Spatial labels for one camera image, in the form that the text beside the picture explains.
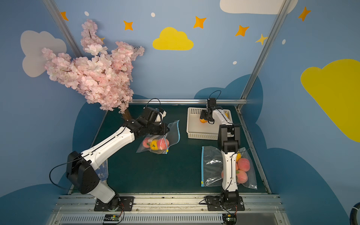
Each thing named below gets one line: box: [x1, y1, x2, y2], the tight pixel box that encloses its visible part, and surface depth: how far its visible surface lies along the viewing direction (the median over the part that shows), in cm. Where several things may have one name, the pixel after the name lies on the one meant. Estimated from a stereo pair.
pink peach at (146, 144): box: [142, 137, 151, 149], surface depth 94 cm
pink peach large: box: [237, 157, 251, 173], surface depth 84 cm
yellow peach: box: [150, 139, 159, 151], surface depth 90 cm
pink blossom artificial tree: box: [41, 19, 145, 121], surface depth 64 cm
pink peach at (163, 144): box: [156, 137, 170, 151], surface depth 82 cm
